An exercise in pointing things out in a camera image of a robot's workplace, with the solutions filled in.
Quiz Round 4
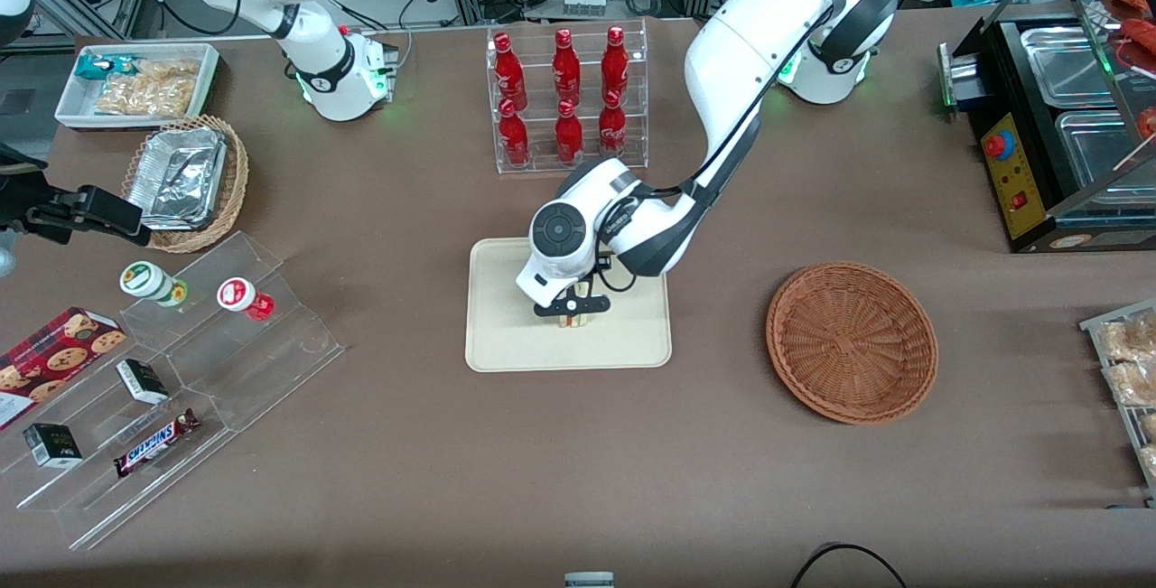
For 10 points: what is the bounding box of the beige plastic tray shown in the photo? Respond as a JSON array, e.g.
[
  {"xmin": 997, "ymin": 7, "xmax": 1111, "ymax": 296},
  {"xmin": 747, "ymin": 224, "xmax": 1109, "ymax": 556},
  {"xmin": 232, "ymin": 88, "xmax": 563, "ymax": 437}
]
[{"xmin": 465, "ymin": 237, "xmax": 673, "ymax": 373}]

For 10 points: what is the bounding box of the white rectangular bin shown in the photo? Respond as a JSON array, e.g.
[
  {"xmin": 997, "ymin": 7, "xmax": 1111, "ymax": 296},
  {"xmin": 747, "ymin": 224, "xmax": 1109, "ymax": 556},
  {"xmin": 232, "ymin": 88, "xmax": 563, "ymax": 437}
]
[{"xmin": 54, "ymin": 42, "xmax": 221, "ymax": 132}]

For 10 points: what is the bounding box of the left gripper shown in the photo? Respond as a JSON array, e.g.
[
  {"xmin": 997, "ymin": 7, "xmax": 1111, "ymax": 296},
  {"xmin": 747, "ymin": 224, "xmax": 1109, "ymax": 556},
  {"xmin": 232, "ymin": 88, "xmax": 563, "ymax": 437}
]
[{"xmin": 516, "ymin": 250, "xmax": 612, "ymax": 330}]

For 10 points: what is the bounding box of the snickers chocolate bar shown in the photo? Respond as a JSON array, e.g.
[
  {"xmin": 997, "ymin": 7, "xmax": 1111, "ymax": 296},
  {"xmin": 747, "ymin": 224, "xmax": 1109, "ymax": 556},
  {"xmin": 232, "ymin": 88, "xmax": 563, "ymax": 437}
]
[{"xmin": 113, "ymin": 408, "xmax": 202, "ymax": 480}]

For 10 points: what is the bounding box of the green lid yogurt bottle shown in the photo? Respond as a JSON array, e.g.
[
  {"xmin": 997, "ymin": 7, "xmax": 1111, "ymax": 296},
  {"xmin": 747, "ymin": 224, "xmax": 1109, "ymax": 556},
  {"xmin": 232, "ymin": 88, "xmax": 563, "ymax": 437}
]
[{"xmin": 119, "ymin": 261, "xmax": 190, "ymax": 309}]

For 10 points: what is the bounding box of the black food warmer appliance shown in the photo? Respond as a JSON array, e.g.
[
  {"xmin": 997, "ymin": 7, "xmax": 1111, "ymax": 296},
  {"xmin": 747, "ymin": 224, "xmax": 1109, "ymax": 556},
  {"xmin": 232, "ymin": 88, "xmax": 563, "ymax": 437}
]
[{"xmin": 937, "ymin": 0, "xmax": 1156, "ymax": 255}]

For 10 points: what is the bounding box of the small black box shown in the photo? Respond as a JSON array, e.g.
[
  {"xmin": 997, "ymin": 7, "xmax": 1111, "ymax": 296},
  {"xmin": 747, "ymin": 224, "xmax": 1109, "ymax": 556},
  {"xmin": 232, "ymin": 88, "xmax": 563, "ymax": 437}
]
[
  {"xmin": 23, "ymin": 423, "xmax": 84, "ymax": 469},
  {"xmin": 116, "ymin": 359, "xmax": 171, "ymax": 406}
]

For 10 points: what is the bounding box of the clear acrylic step display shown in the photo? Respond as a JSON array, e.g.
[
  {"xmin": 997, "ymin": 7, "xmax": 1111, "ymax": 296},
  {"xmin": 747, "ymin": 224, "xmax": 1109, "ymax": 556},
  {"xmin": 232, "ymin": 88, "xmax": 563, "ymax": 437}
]
[{"xmin": 0, "ymin": 230, "xmax": 347, "ymax": 552}]

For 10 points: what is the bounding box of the grey wire rack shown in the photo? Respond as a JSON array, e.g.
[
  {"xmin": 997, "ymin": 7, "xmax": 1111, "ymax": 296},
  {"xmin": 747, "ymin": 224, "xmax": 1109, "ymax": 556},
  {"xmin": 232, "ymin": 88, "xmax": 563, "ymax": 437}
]
[{"xmin": 1078, "ymin": 299, "xmax": 1156, "ymax": 506}]

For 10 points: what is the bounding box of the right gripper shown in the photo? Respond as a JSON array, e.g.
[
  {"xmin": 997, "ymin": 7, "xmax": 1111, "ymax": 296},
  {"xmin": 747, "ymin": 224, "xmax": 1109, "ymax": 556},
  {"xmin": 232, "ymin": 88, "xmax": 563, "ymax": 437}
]
[{"xmin": 0, "ymin": 144, "xmax": 153, "ymax": 247}]

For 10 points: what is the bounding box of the red lid yogurt bottle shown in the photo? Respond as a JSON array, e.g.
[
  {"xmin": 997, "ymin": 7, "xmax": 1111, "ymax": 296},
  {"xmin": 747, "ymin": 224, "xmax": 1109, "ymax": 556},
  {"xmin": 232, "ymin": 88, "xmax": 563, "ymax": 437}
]
[{"xmin": 217, "ymin": 277, "xmax": 276, "ymax": 322}]

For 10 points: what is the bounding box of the aluminium foil container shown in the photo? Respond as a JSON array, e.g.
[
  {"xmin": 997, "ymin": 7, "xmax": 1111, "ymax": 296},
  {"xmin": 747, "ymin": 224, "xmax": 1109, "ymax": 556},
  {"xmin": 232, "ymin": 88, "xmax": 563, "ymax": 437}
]
[{"xmin": 126, "ymin": 126, "xmax": 229, "ymax": 232}]

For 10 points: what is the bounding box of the clear bag of crackers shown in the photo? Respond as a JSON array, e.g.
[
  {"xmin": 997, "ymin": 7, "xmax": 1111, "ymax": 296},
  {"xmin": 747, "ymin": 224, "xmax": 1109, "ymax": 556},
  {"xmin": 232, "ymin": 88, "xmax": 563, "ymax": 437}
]
[{"xmin": 94, "ymin": 59, "xmax": 201, "ymax": 118}]

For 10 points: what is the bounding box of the red cola bottle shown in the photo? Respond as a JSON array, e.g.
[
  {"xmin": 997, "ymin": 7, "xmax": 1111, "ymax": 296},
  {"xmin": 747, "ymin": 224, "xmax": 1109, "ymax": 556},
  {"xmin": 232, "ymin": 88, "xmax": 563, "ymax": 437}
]
[
  {"xmin": 601, "ymin": 25, "xmax": 630, "ymax": 105},
  {"xmin": 598, "ymin": 89, "xmax": 628, "ymax": 162},
  {"xmin": 493, "ymin": 32, "xmax": 528, "ymax": 110},
  {"xmin": 552, "ymin": 28, "xmax": 583, "ymax": 107},
  {"xmin": 555, "ymin": 99, "xmax": 585, "ymax": 165},
  {"xmin": 499, "ymin": 98, "xmax": 532, "ymax": 168}
]

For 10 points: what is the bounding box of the round brown wicker basket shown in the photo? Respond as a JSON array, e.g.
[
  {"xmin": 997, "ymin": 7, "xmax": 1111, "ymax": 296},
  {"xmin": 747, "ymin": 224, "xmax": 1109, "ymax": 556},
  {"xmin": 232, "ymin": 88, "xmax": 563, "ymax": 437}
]
[{"xmin": 766, "ymin": 262, "xmax": 939, "ymax": 426}]

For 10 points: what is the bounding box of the red cookie box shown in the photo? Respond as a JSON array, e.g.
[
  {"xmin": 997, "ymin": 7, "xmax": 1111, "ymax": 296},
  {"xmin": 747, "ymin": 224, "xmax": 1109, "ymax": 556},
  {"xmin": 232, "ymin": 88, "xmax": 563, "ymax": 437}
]
[{"xmin": 0, "ymin": 306, "xmax": 128, "ymax": 433}]

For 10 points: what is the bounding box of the black cable loop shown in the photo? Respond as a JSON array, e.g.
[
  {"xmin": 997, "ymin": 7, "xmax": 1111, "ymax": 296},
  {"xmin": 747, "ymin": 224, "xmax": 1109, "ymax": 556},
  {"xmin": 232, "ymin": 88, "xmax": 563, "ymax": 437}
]
[{"xmin": 789, "ymin": 543, "xmax": 909, "ymax": 588}]

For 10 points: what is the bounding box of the teal snack packet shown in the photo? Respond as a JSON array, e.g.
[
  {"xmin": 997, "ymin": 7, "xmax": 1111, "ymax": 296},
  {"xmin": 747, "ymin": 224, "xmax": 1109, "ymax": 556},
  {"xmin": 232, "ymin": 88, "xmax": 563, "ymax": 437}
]
[{"xmin": 74, "ymin": 52, "xmax": 136, "ymax": 82}]

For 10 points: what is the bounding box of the oval light wicker basket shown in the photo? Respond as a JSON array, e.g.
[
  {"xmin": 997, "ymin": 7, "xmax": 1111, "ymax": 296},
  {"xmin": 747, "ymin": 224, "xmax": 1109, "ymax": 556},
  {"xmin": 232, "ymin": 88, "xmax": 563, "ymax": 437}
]
[{"xmin": 121, "ymin": 115, "xmax": 250, "ymax": 255}]

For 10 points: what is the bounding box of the triangle sandwich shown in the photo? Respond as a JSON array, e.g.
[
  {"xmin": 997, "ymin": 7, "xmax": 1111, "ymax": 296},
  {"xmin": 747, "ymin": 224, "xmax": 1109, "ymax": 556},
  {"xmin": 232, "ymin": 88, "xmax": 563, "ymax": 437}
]
[{"xmin": 557, "ymin": 279, "xmax": 591, "ymax": 330}]

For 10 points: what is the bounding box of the clear acrylic bottle rack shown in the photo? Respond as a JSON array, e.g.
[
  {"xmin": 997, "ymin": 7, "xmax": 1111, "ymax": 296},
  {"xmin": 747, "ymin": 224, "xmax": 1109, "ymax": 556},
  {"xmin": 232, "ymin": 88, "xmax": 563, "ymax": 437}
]
[{"xmin": 486, "ymin": 19, "xmax": 649, "ymax": 175}]

